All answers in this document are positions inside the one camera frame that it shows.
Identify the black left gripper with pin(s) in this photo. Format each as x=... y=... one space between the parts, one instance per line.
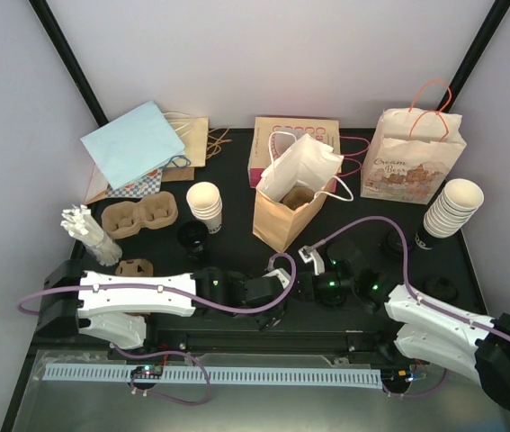
x=269 y=319

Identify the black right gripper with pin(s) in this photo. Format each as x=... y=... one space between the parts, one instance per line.
x=308 y=289

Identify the kraft bag with white handles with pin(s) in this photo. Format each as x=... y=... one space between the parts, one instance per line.
x=293 y=189

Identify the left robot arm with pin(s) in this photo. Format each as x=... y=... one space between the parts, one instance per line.
x=115 y=308

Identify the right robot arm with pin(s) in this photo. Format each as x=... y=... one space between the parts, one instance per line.
x=473 y=345

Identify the stack of black lids left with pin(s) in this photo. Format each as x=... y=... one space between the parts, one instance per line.
x=194 y=237

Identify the black lid stack far right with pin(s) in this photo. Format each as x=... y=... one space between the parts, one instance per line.
x=441 y=288

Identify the left stack of paper cups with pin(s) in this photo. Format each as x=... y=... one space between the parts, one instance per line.
x=205 y=203

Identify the stack of paper cups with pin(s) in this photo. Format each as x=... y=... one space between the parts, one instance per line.
x=205 y=203
x=453 y=207

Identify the small circuit board right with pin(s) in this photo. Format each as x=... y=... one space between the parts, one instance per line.
x=404 y=375

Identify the small circuit board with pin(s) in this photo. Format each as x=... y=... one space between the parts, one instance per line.
x=404 y=375
x=147 y=372

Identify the pulp carrier near front edge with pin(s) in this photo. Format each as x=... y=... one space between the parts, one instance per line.
x=138 y=267

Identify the right stack of paper cups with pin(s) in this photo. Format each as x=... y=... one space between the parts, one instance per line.
x=453 y=207

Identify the cream bear paper bag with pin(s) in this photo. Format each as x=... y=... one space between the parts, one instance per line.
x=411 y=152

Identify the small circuit board left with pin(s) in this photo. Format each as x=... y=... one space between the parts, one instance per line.
x=147 y=372

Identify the pink cakes paper bag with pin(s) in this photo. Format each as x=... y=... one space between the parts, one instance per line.
x=263 y=144

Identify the two-cup pulp carrier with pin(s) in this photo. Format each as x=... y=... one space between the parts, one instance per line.
x=125 y=219

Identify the brown flat paper bag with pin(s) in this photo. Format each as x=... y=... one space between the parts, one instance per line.
x=216 y=138

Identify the yellow flat paper bag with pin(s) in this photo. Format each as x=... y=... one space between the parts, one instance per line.
x=193 y=132

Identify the light blue paper bag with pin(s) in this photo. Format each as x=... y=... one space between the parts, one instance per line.
x=133 y=145

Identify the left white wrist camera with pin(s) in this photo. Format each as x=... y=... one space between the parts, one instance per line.
x=283 y=277

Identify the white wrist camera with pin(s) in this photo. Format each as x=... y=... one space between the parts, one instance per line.
x=310 y=255
x=283 y=277

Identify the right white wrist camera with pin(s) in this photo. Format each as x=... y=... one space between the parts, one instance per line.
x=310 y=255

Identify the black front rail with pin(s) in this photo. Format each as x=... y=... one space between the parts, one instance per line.
x=367 y=346

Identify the light blue cable duct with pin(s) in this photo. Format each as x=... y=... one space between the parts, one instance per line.
x=218 y=375

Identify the right black frame post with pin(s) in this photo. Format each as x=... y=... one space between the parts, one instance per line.
x=484 y=35

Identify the black frame post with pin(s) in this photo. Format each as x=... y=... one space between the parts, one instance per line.
x=484 y=35
x=59 y=41

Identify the left black frame post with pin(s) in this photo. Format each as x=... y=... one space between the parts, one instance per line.
x=59 y=41

